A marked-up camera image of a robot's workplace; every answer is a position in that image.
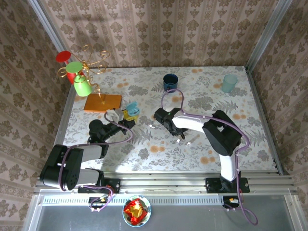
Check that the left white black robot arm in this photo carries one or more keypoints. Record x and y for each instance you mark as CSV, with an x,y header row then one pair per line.
x,y
62,166

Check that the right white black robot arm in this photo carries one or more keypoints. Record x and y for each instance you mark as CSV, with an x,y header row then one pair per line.
x,y
221,134

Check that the dark blue cup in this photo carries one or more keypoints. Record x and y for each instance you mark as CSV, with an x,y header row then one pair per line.
x,y
174,83

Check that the floral patterned tablecloth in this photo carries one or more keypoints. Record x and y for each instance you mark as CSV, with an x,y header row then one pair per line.
x,y
144,79

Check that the green plastic cup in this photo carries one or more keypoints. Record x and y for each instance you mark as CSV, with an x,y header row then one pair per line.
x,y
83,87

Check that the light blue translucent cup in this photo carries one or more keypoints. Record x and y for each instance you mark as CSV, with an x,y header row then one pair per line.
x,y
229,81

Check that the black connector box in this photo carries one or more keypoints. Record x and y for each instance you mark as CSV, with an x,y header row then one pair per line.
x,y
227,201
95,200

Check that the red plastic cup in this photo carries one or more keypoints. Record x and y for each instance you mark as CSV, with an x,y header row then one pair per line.
x,y
63,56

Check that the red gold foil candies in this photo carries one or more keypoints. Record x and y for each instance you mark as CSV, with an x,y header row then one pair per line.
x,y
134,209

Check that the white blue rimmed bowl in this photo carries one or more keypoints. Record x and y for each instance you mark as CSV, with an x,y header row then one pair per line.
x,y
136,223

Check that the aluminium table side rail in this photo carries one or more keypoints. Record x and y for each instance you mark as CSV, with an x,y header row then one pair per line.
x,y
262,108
64,108

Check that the aluminium mounting rail frame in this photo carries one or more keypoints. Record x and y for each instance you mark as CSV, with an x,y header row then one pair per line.
x,y
163,184

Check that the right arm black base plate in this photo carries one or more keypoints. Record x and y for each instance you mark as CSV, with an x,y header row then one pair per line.
x,y
211,186

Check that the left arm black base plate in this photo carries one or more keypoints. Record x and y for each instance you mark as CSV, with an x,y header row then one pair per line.
x,y
115,185

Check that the aluminium frame post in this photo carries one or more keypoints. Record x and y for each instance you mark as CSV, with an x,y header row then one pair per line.
x,y
44,21
273,24

